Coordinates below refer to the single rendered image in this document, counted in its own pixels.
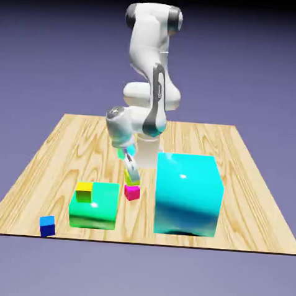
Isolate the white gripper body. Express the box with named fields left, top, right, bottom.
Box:
left=121, top=151, right=143, bottom=184

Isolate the small pink cube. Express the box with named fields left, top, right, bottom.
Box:
left=123, top=184, right=141, bottom=202

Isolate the small yellow cube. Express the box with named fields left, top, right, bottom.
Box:
left=74, top=181, right=94, bottom=204

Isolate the small blue cube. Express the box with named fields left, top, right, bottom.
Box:
left=38, top=214, right=57, bottom=238

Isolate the large green box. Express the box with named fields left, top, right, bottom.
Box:
left=67, top=179, right=120, bottom=231

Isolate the large cyan box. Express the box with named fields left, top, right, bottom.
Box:
left=152, top=151, right=227, bottom=239

